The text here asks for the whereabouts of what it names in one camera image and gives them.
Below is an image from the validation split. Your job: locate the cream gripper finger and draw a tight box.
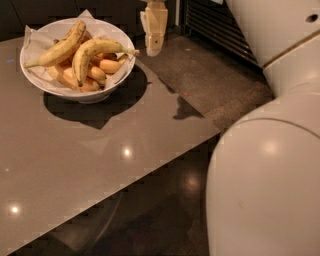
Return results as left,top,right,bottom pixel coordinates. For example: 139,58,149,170
140,0,168,57

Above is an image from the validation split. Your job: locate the curved yellow banana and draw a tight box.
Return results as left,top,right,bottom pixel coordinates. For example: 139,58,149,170
72,38,139,87

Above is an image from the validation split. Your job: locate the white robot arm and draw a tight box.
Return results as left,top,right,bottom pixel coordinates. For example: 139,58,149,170
186,0,320,256

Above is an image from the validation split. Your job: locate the small orange banana right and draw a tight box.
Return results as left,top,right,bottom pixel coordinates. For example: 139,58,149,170
91,53,128,74

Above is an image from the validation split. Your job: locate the small orange banana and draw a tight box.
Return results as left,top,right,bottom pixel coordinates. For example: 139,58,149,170
91,53,128,74
87,65,106,86

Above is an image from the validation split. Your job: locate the small orange banana middle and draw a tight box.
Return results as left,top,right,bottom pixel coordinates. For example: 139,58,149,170
87,65,106,86

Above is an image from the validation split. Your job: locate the long yellow banana left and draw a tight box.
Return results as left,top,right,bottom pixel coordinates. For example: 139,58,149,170
23,20,86,68

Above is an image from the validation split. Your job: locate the white ceramic bowl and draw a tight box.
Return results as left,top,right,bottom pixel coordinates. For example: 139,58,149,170
20,18,135,104

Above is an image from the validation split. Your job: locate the white paper bowl liner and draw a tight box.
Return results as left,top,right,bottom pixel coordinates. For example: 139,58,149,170
20,10,135,102

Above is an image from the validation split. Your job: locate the glass door refrigerator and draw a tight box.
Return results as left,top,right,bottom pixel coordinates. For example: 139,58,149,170
183,0,258,65

